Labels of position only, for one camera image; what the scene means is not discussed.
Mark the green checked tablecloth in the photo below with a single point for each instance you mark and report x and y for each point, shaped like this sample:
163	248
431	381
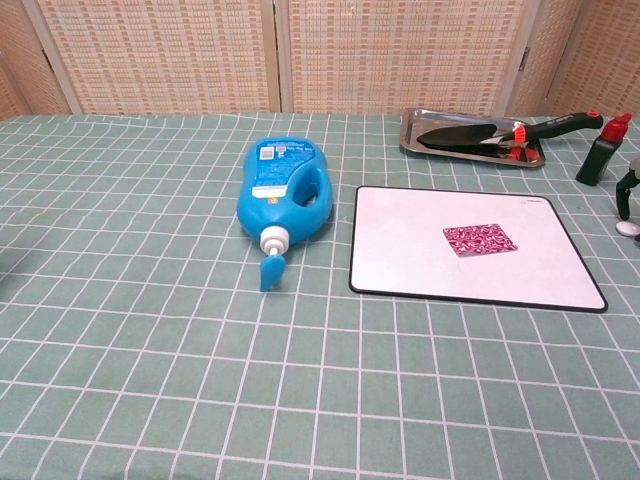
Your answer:
150	325

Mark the white board black rim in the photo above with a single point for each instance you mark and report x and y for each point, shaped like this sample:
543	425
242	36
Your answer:
400	260

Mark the black ink bottle red cap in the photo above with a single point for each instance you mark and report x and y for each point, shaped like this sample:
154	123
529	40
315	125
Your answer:
597	160

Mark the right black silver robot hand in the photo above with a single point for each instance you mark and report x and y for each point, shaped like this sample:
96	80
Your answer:
622	192

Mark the woven bamboo screen panel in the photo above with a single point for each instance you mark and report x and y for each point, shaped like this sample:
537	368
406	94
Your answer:
590	55
400	55
160	55
20	65

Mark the shiny metal tray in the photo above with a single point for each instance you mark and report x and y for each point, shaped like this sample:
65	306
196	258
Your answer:
415	130

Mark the small white disc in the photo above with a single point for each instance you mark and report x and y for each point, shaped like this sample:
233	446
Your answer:
629	229

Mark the blue detergent pump bottle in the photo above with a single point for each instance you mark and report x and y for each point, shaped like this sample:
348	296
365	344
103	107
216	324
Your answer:
272	200

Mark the black garden trowel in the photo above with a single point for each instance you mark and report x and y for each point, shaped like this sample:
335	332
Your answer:
460	135

